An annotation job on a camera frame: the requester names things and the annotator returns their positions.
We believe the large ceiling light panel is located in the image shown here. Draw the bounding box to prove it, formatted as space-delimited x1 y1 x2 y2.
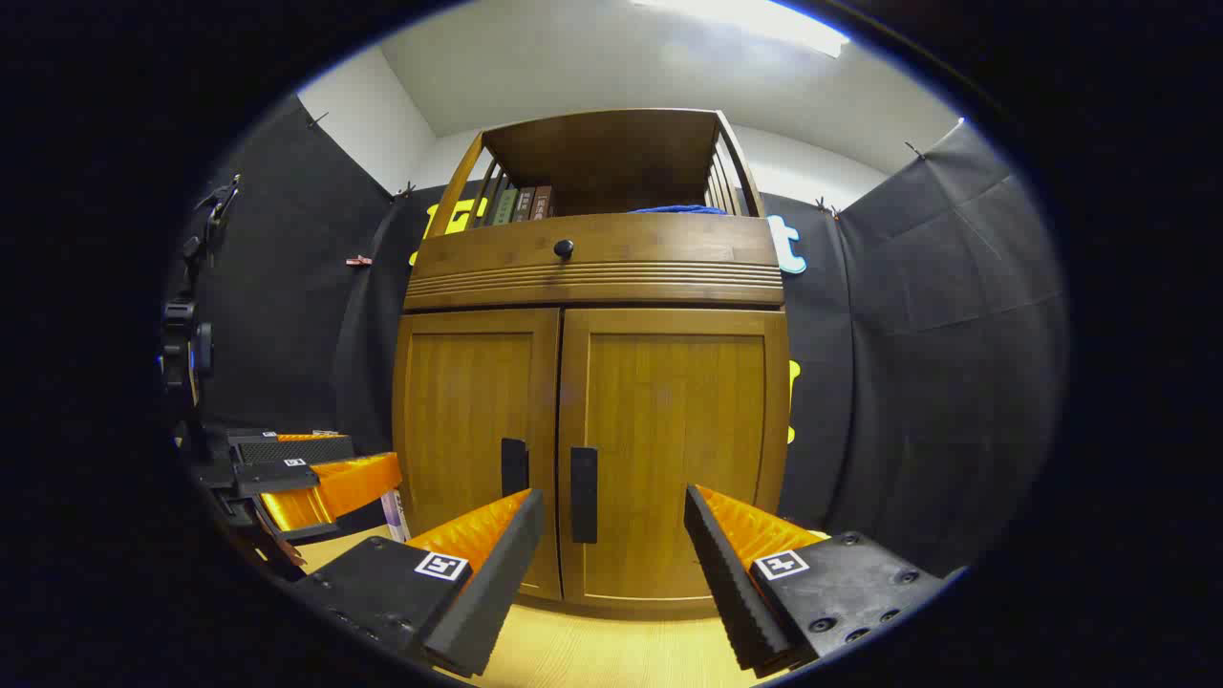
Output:
631 0 851 58

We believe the wooden cabinet drawer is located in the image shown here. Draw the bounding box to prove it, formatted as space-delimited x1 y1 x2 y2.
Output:
403 212 784 310

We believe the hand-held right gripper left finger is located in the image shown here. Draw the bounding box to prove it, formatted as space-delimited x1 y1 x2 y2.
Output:
287 489 546 677

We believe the wooden shoe cabinet door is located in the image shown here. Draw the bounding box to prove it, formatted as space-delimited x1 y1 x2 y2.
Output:
392 308 563 603
559 308 792 613

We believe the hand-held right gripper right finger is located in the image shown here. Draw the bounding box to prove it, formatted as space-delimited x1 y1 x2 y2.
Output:
683 484 956 679

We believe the wooden double-door shoe cabinet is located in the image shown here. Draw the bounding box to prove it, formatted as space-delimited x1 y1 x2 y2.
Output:
392 108 792 613

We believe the black backdrop cloth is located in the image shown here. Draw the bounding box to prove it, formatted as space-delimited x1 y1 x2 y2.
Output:
167 96 1071 574

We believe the blue-grey paperback book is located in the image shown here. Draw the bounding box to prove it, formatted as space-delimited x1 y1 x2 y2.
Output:
380 489 412 544

